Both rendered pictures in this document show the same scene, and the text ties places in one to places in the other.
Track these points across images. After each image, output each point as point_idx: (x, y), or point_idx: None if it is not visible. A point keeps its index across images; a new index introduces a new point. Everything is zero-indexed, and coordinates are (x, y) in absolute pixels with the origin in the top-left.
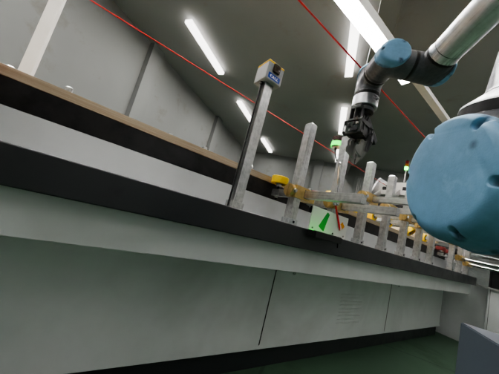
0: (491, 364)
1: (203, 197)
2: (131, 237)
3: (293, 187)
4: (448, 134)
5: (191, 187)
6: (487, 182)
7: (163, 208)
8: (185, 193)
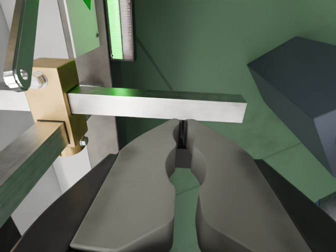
0: (314, 135)
1: (34, 190)
2: None
3: (81, 149)
4: None
5: (35, 212)
6: None
7: None
8: (42, 207)
